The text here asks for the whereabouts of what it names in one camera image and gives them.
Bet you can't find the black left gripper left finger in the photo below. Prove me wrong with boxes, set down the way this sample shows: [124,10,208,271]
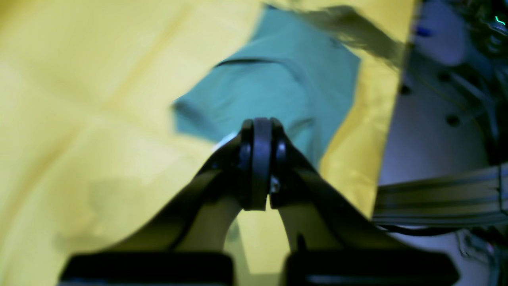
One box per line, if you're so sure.
[59,118,271,286]

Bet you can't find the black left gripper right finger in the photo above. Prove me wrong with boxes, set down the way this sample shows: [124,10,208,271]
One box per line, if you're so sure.
[269,119,460,286]

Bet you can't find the green T-shirt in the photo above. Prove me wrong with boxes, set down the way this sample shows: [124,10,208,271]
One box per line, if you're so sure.
[173,6,360,167]

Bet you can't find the yellow table cloth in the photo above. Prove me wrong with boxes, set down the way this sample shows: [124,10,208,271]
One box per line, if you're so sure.
[1,0,419,286]

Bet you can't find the aluminium frame profile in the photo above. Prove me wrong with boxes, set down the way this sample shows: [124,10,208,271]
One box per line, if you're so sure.
[373,164,508,228]

